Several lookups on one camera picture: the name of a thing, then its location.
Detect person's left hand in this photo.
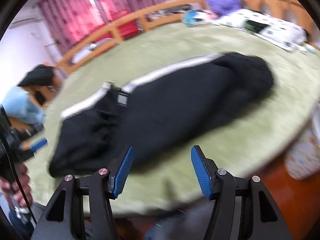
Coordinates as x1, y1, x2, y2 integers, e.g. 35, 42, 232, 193
1, 163, 33, 209

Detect black cable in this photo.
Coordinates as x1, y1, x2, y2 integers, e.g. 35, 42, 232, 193
0, 119, 38, 225

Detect wooden bed frame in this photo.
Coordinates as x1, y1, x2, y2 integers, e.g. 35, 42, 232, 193
56, 0, 319, 74

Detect green bed blanket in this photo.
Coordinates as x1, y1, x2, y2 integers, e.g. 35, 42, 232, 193
27, 23, 319, 215

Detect red chair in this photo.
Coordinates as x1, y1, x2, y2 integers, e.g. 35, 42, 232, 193
111, 9, 139, 39

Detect colourful geometric cushion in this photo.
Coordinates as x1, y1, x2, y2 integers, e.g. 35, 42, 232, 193
181, 10, 219, 27

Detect black garment on nightstand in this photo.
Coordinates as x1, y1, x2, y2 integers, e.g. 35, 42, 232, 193
18, 64, 55, 87

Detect black pants with white stripe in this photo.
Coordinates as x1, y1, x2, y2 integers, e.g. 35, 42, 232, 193
48, 53, 274, 177

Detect purple plush toy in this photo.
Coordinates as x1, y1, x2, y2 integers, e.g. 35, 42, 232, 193
207, 0, 241, 16

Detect light blue towel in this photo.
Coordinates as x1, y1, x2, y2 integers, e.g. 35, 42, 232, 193
1, 86, 45, 125

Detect white patterned pillow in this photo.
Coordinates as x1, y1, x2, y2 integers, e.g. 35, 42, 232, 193
213, 9, 307, 51

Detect pink red curtains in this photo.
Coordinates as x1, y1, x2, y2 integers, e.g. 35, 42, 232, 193
37, 0, 164, 54

